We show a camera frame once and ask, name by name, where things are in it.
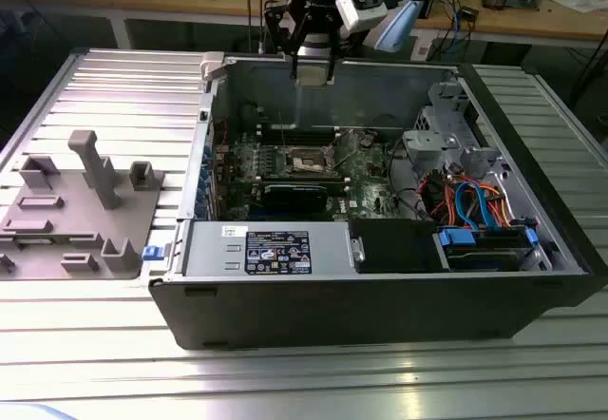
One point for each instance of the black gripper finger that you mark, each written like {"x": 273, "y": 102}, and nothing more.
{"x": 275, "y": 25}
{"x": 336, "y": 30}

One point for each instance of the metal locking lever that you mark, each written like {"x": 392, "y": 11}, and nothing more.
{"x": 282, "y": 130}

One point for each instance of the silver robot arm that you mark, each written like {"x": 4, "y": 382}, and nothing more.
{"x": 399, "y": 25}

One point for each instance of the CPU socket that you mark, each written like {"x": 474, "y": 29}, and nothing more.
{"x": 306, "y": 159}

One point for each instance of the beige case latch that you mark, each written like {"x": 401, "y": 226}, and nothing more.
{"x": 212, "y": 63}

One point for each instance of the white label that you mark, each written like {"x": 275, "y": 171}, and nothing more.
{"x": 422, "y": 49}

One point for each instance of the small black box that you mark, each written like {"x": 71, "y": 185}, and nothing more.
{"x": 469, "y": 13}

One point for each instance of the grey metal drive cage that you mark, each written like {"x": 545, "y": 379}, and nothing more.
{"x": 427, "y": 142}

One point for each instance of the green motherboard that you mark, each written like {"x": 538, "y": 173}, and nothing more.
{"x": 366, "y": 192}

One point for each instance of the black graphics card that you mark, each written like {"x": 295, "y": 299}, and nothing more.
{"x": 294, "y": 199}

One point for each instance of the silver power supply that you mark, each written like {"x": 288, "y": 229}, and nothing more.
{"x": 209, "y": 249}

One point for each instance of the grey parts rack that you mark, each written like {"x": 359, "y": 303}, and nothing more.
{"x": 95, "y": 173}

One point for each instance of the hard disk in blue carrier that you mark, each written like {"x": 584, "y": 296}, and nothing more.
{"x": 456, "y": 238}

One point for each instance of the white paper sheet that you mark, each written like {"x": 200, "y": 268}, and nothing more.
{"x": 577, "y": 2}

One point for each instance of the blue case latch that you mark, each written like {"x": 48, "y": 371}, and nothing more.
{"x": 152, "y": 253}

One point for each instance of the black PC case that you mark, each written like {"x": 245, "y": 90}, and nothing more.
{"x": 332, "y": 311}

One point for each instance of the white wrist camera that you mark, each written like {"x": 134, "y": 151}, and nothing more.
{"x": 361, "y": 11}

